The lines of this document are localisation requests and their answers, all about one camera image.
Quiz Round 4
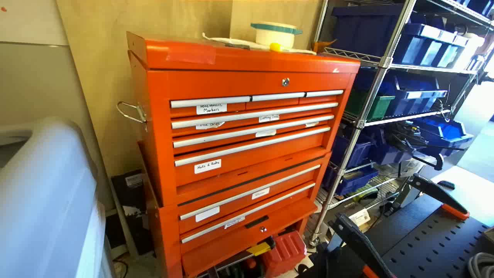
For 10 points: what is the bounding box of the white tub with green rim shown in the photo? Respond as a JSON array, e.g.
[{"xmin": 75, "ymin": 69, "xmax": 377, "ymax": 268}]
[{"xmin": 249, "ymin": 21, "xmax": 305, "ymax": 53}]

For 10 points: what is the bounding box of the flat white tray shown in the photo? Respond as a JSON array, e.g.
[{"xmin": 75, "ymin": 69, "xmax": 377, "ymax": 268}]
[{"xmin": 201, "ymin": 31, "xmax": 319, "ymax": 58}]

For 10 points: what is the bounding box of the pale grey plastic cover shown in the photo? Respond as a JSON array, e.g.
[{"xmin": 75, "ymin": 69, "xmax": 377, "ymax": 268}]
[{"xmin": 0, "ymin": 120, "xmax": 115, "ymax": 278}]

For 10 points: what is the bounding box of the black perforated workbench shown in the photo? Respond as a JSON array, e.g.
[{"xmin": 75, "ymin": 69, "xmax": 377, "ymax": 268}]
[{"xmin": 329, "ymin": 174, "xmax": 494, "ymax": 278}]

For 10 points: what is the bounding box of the open blue parts bin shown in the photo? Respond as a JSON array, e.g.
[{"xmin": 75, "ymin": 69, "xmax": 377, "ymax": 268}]
[{"xmin": 414, "ymin": 116, "xmax": 474, "ymax": 152}]

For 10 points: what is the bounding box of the yellow tool handle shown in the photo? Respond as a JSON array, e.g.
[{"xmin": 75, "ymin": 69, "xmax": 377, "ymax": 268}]
[{"xmin": 246, "ymin": 242, "xmax": 274, "ymax": 259}]

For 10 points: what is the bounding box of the orange tool chest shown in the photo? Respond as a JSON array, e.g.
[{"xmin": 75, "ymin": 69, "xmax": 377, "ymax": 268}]
[{"xmin": 126, "ymin": 31, "xmax": 363, "ymax": 209}]

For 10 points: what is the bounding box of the black box with labels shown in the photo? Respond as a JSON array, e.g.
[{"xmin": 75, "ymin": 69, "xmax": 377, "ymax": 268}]
[{"xmin": 109, "ymin": 170, "xmax": 155, "ymax": 257}]

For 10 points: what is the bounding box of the black clamp tool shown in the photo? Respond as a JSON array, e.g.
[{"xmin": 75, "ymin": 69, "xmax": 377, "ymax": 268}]
[{"xmin": 385, "ymin": 123, "xmax": 448, "ymax": 174}]

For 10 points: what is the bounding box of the low blue storage bin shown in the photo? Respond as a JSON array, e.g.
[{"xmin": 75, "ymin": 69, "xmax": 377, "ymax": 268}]
[{"xmin": 323, "ymin": 129, "xmax": 387, "ymax": 200}]

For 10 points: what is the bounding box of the metal side handle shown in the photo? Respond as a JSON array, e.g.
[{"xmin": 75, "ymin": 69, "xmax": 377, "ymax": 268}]
[{"xmin": 115, "ymin": 101, "xmax": 150, "ymax": 127}]

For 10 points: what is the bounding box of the blue bin with green contents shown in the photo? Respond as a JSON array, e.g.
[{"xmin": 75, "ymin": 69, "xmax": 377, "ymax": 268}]
[{"xmin": 348, "ymin": 70, "xmax": 451, "ymax": 124}]

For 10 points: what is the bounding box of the dark blue storage bin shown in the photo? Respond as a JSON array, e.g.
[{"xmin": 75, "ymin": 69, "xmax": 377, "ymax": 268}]
[{"xmin": 331, "ymin": 4, "xmax": 405, "ymax": 58}]

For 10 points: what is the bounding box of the blue bin with white contents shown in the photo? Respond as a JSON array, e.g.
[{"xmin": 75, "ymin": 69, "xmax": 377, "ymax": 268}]
[{"xmin": 394, "ymin": 22, "xmax": 487, "ymax": 73}]

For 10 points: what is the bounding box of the metal wire shelf rack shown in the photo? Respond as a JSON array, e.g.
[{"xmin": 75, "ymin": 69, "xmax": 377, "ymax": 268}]
[{"xmin": 308, "ymin": 0, "xmax": 494, "ymax": 246}]

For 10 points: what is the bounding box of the orange rolling tool cabinet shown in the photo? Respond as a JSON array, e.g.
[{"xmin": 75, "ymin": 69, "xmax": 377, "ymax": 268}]
[{"xmin": 138, "ymin": 141, "xmax": 332, "ymax": 278}]

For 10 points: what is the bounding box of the grey corrugated hose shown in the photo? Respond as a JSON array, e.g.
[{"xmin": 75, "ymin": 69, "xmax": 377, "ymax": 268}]
[{"xmin": 465, "ymin": 251, "xmax": 494, "ymax": 278}]

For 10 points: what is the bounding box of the red plastic case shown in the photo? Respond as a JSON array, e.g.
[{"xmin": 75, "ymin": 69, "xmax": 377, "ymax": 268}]
[{"xmin": 263, "ymin": 229, "xmax": 309, "ymax": 278}]

